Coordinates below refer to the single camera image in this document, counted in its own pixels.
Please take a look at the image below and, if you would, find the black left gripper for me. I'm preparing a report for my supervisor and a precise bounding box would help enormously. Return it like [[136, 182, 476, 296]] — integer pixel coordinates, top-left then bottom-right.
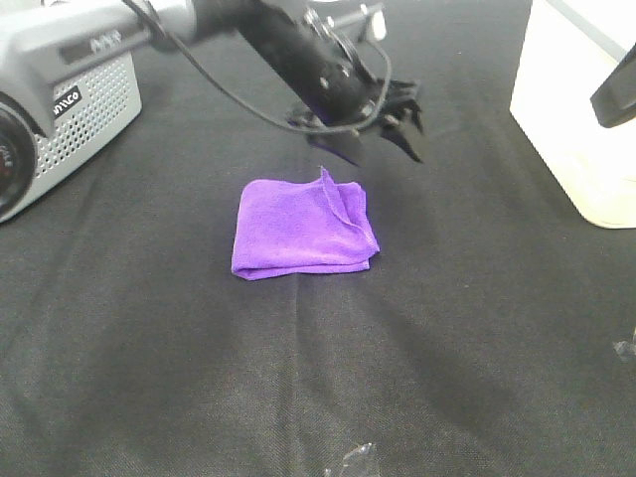
[[286, 79, 425, 166]]

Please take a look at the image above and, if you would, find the purple microfiber towel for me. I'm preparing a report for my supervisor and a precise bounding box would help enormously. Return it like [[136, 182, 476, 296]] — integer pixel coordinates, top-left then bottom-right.
[[231, 168, 381, 280]]

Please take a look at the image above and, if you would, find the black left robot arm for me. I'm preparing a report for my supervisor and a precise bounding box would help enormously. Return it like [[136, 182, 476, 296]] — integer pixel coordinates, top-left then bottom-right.
[[1, 1, 424, 220]]

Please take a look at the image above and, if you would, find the white plastic bin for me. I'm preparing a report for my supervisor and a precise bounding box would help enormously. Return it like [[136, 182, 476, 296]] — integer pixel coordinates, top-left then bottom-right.
[[510, 1, 635, 229]]

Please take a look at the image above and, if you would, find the black table cloth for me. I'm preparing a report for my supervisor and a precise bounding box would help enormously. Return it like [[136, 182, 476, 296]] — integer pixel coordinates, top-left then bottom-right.
[[1, 1, 635, 476]]

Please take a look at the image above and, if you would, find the grey perforated plastic basket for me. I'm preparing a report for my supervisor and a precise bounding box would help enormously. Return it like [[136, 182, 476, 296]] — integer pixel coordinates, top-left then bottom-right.
[[0, 49, 144, 225]]

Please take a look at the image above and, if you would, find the clear tape piece bottom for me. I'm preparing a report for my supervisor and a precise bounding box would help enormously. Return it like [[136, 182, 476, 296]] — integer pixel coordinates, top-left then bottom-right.
[[322, 442, 381, 477]]

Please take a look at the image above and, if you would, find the clear tape piece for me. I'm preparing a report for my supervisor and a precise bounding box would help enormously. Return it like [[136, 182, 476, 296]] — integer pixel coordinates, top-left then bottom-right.
[[612, 331, 636, 363], [322, 442, 381, 477]]

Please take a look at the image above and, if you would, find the clear tape piece right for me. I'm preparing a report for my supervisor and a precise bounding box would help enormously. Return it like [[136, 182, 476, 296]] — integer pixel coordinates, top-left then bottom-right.
[[612, 331, 636, 363]]

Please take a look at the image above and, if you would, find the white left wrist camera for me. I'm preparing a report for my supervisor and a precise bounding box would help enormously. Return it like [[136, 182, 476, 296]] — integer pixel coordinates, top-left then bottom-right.
[[364, 6, 388, 42]]

